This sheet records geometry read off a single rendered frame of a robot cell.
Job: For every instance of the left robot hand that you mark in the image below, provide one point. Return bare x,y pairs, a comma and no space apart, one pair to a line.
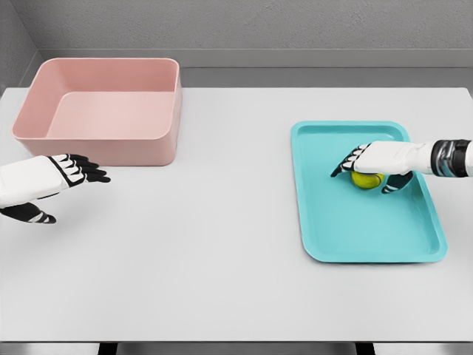
35,178

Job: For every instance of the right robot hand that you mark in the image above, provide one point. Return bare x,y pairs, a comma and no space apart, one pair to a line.
384,156

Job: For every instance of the blue tray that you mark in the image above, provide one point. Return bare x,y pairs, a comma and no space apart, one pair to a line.
369,222

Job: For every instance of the pink basket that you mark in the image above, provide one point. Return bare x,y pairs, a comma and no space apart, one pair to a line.
107,111

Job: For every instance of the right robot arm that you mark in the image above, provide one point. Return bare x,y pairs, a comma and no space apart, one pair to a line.
443,157

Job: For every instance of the yellow-green tennis ball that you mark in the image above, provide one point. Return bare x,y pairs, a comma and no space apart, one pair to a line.
366,180

